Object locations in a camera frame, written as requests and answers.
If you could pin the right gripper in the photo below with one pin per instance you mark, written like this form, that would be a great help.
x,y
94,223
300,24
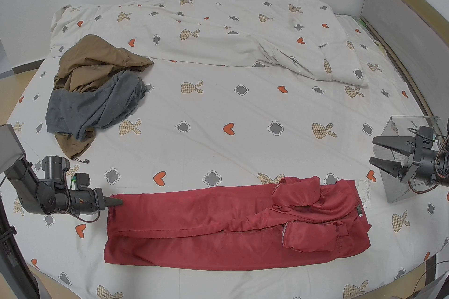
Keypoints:
x,y
422,164

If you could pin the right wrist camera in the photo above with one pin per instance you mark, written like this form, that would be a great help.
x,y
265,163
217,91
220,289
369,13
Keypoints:
x,y
426,133

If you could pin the khaki garment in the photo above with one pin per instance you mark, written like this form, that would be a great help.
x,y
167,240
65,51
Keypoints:
x,y
94,55

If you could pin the grey garment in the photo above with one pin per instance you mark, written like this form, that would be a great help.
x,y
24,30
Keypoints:
x,y
101,101

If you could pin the white printed quilt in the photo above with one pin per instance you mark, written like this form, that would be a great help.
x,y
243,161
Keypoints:
x,y
224,34

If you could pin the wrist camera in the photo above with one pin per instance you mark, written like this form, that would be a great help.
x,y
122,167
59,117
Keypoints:
x,y
83,181
426,133

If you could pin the clear plastic box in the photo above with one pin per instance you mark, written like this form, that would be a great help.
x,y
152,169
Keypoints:
x,y
396,192

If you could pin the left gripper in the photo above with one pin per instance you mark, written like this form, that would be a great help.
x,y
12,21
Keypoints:
x,y
84,203

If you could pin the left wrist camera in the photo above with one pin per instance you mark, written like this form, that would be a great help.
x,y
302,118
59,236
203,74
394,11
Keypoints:
x,y
83,181

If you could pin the red shirt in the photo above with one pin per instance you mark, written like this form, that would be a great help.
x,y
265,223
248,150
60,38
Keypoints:
x,y
210,227

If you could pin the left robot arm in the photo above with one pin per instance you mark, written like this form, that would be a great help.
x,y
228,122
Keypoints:
x,y
31,192

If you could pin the bed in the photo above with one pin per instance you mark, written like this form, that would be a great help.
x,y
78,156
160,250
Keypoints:
x,y
224,150

